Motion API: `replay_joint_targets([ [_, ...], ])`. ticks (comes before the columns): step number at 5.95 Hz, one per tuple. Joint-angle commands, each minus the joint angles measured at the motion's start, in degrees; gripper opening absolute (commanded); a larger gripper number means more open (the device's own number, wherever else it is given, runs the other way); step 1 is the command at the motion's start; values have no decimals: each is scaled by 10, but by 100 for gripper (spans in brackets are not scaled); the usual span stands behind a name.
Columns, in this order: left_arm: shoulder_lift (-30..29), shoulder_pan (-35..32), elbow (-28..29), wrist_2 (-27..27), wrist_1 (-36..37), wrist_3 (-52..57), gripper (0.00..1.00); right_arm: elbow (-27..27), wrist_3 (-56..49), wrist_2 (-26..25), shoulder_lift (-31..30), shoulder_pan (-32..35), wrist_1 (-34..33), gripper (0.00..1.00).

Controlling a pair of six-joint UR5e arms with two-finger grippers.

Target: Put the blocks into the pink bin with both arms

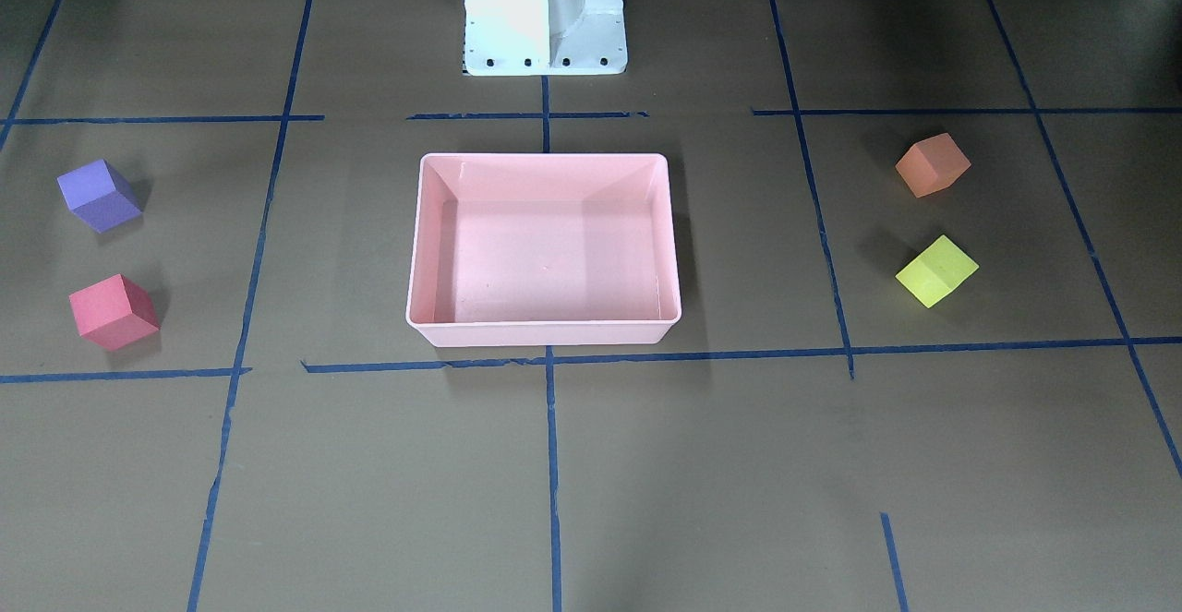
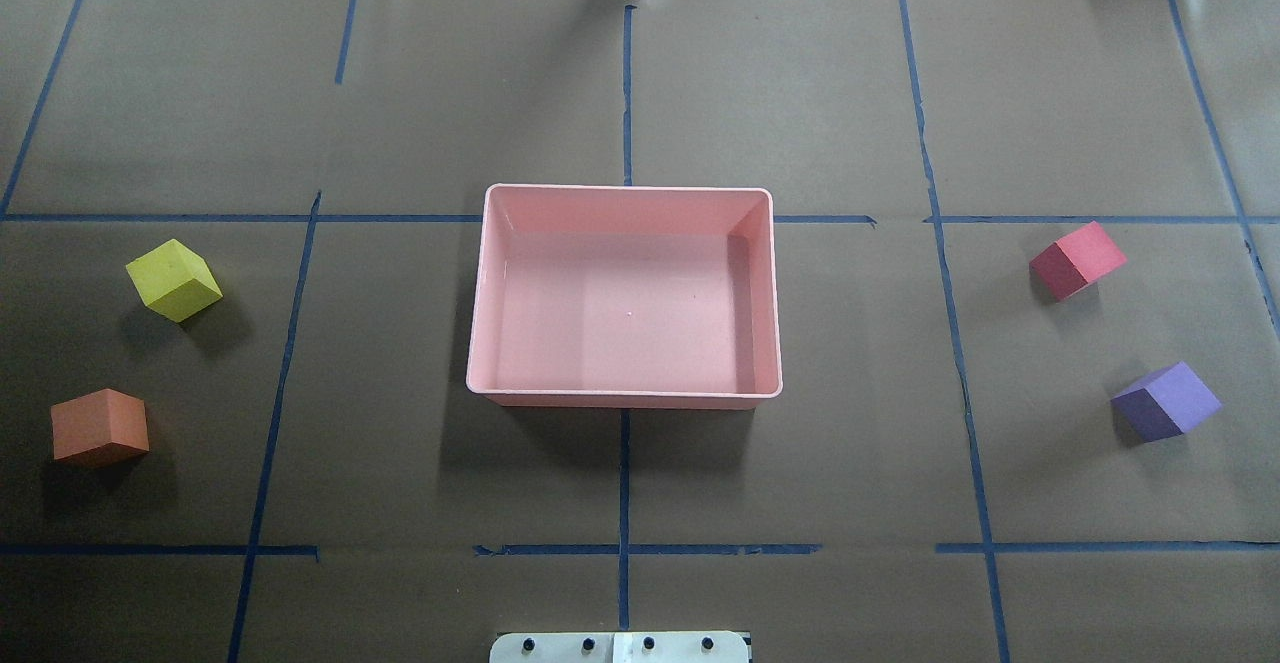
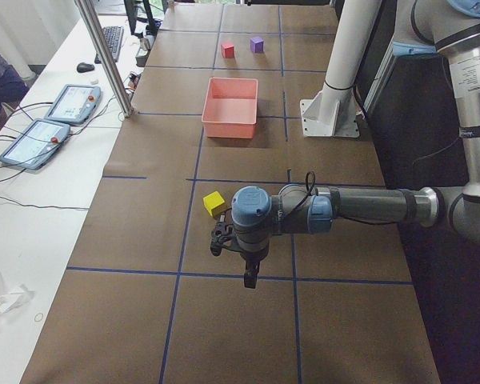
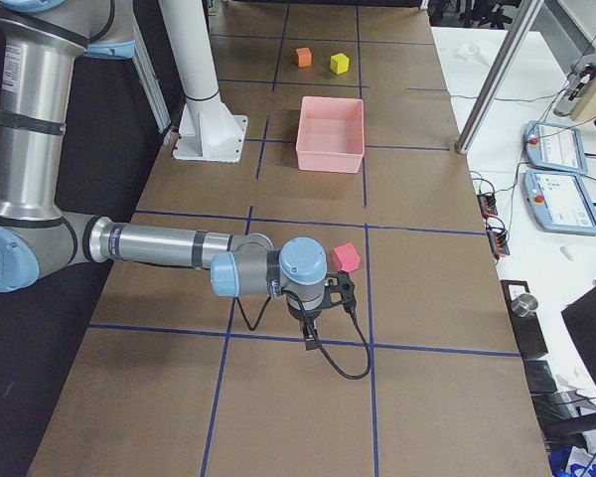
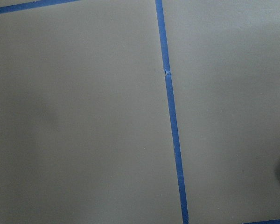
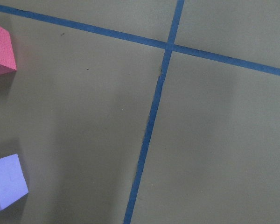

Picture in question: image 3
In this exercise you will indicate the white mounting pillar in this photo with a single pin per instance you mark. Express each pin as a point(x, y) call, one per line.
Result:
point(332, 112)

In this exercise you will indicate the purple foam block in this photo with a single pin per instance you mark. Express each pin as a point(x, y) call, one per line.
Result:
point(257, 45)

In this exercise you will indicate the red foam block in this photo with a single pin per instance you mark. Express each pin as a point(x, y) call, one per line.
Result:
point(228, 50)

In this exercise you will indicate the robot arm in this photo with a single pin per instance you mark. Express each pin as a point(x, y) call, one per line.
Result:
point(448, 28)

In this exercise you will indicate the pink plastic bin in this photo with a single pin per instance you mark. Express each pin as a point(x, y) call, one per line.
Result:
point(230, 108)

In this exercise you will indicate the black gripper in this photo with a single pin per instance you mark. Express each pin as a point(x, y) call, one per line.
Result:
point(251, 258)

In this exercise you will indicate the near teach pendant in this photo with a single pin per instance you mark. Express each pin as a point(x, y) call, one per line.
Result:
point(36, 144)

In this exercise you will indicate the aluminium frame post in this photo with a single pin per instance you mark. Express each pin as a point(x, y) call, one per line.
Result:
point(90, 18)

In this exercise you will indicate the far teach pendant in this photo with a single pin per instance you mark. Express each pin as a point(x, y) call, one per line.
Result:
point(74, 104)

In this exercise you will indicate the crumpled white paper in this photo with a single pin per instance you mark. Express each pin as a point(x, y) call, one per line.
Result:
point(12, 298)

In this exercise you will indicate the black keyboard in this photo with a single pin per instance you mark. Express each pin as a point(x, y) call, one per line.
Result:
point(113, 36)

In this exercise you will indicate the yellow foam block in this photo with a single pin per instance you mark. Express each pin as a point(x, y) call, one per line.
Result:
point(214, 203)

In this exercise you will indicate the black computer mouse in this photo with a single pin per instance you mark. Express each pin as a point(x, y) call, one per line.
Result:
point(84, 67)

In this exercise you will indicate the teach pendant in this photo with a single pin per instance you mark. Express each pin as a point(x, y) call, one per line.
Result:
point(36, 144)
point(74, 104)

